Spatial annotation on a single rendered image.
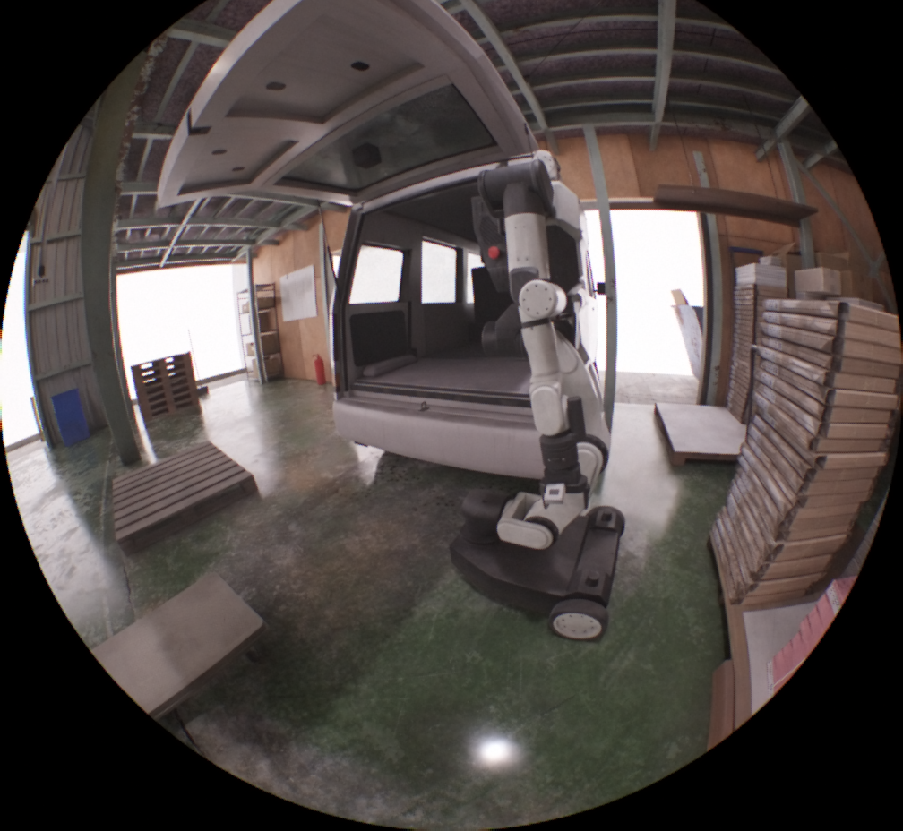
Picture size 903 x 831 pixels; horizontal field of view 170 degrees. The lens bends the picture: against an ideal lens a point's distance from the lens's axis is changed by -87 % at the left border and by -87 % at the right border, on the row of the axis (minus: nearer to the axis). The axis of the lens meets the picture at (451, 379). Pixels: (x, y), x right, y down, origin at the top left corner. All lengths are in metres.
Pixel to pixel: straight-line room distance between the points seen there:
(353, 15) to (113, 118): 4.18
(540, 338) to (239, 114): 1.04
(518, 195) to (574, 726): 1.37
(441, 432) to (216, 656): 1.31
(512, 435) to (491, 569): 0.56
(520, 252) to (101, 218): 4.00
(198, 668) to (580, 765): 1.08
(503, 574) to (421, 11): 1.60
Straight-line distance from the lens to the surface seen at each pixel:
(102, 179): 4.31
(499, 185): 0.71
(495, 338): 0.90
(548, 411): 0.65
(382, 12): 0.79
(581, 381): 0.83
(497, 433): 1.32
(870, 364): 1.09
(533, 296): 0.62
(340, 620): 1.30
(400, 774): 1.06
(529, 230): 0.66
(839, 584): 1.07
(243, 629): 1.15
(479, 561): 1.18
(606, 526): 1.30
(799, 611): 1.51
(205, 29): 2.23
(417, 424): 1.50
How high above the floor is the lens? 1.04
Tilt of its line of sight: 13 degrees down
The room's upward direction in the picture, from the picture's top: 4 degrees counter-clockwise
